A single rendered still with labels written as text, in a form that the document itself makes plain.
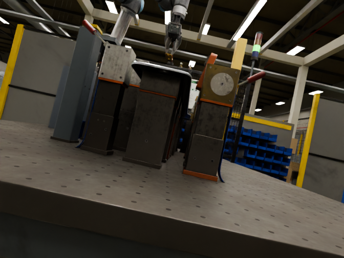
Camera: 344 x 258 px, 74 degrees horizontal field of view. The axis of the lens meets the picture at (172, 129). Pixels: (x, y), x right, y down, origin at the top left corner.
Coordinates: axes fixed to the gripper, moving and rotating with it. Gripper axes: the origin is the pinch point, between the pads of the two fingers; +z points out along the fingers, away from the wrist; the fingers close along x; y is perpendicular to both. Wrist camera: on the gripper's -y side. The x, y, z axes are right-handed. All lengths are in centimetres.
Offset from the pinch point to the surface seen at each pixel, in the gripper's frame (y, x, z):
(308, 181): -248, 219, 61
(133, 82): 25.9, -8.1, 25.0
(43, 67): -209, -217, -9
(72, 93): 42, -25, 37
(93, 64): 37.5, -21.9, 24.1
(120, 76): 52, -5, 29
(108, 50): 51, -11, 21
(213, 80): 52, 24, 23
